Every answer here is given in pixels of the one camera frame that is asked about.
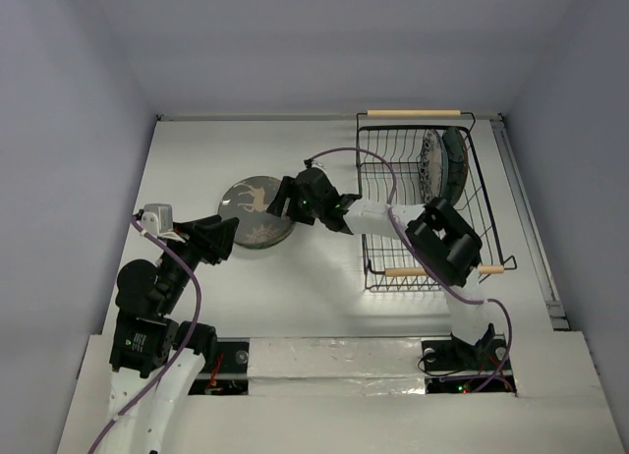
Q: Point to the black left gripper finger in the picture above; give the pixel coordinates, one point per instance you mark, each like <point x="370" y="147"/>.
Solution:
<point x="224" y="236"/>
<point x="204" y="223"/>

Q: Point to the dark teal plate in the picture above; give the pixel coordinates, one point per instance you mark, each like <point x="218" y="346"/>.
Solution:
<point x="457" y="165"/>

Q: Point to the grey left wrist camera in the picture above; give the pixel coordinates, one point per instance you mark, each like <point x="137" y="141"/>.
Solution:
<point x="157" y="219"/>

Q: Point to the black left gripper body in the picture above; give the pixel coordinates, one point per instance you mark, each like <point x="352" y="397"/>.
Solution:
<point x="199" y="248"/>

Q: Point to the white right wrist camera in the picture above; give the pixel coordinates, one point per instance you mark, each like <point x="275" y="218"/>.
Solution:
<point x="317" y="165"/>

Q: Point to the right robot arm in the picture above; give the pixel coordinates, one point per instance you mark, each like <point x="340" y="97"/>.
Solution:
<point x="445" y="246"/>

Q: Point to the black wire dish rack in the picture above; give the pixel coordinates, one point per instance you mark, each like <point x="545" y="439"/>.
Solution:
<point x="388" y="160"/>

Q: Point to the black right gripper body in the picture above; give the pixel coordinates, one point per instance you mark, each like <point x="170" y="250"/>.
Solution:
<point x="293" y="204"/>

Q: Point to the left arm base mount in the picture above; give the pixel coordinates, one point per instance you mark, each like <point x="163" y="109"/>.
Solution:
<point x="227" y="375"/>

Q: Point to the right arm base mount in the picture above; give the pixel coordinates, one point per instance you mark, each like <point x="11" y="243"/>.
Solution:
<point x="445" y="373"/>

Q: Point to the grey patterned plate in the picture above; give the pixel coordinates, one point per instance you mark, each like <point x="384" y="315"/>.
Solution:
<point x="433" y="167"/>

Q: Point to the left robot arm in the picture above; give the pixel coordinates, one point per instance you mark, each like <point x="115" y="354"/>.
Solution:
<point x="159" y="346"/>

